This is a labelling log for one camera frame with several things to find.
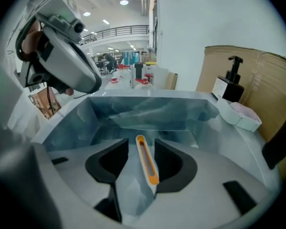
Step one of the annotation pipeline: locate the clear water jug red handle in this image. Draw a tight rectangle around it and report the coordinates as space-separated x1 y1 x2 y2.
114 64 132 80
104 76 132 91
134 76 156 91

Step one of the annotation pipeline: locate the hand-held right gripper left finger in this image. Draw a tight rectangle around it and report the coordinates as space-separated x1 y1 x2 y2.
32 138 130 229

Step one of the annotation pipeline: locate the pink soap bar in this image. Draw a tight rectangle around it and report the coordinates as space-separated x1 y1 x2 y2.
229 102 260 123

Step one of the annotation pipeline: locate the grey black water dispenser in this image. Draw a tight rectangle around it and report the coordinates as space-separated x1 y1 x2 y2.
130 62 149 89

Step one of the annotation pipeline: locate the white panel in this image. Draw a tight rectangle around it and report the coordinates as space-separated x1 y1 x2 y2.
154 66 170 90

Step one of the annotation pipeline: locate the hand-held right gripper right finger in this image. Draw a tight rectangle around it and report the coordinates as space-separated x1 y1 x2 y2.
133 138 282 229

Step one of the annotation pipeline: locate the black soap pump bottle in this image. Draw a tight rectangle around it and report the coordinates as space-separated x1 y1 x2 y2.
211 55 245 104

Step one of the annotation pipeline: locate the long cardboard box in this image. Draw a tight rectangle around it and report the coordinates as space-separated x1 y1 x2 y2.
166 72 178 91

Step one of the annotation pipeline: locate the white soap dish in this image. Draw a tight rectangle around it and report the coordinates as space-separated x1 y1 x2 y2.
215 97 263 133

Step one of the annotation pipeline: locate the large cardboard sheet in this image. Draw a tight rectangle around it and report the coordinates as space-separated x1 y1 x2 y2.
195 45 286 184

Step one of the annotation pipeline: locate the black balcony railing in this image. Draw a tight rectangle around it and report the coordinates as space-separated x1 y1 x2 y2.
79 25 150 45

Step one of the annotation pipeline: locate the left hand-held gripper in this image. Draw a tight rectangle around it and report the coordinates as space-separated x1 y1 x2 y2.
20 0 102 94

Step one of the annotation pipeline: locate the brown wooden stool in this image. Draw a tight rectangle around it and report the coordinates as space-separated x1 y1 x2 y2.
28 86 62 119

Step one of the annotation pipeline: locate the person's left hand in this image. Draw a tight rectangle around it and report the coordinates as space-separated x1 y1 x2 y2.
21 22 43 62

